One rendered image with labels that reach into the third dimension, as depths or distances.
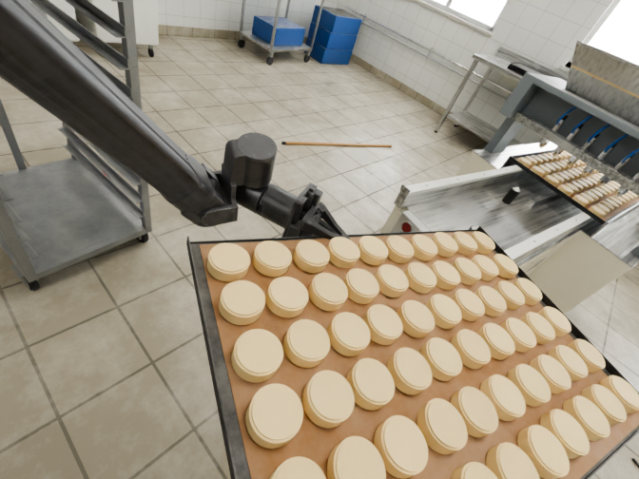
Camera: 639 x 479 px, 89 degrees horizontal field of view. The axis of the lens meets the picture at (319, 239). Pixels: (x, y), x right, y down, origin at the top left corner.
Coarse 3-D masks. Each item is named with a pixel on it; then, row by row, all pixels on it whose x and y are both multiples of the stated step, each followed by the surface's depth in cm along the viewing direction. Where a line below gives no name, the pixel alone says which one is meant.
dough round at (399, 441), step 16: (400, 416) 33; (384, 432) 31; (400, 432) 31; (416, 432) 32; (384, 448) 30; (400, 448) 30; (416, 448) 31; (384, 464) 30; (400, 464) 29; (416, 464) 30
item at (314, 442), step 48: (288, 240) 48; (384, 240) 57; (432, 336) 45; (240, 384) 31; (288, 384) 33; (432, 384) 39; (480, 384) 42; (576, 384) 48; (336, 432) 31; (624, 432) 44
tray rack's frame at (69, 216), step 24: (0, 120) 136; (24, 168) 153; (48, 168) 158; (72, 168) 162; (24, 192) 144; (48, 192) 148; (72, 192) 152; (96, 192) 156; (24, 216) 136; (48, 216) 139; (72, 216) 143; (96, 216) 146; (120, 216) 150; (0, 240) 125; (48, 240) 131; (72, 240) 134; (96, 240) 137; (120, 240) 142; (48, 264) 124
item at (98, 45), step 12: (36, 0) 118; (48, 12) 113; (60, 12) 112; (72, 24) 110; (84, 36) 108; (96, 36) 105; (96, 48) 105; (108, 48) 104; (108, 60) 102; (120, 60) 102
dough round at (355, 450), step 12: (348, 444) 29; (360, 444) 29; (372, 444) 30; (336, 456) 28; (348, 456) 28; (360, 456) 29; (372, 456) 29; (336, 468) 28; (348, 468) 28; (360, 468) 28; (372, 468) 28; (384, 468) 29
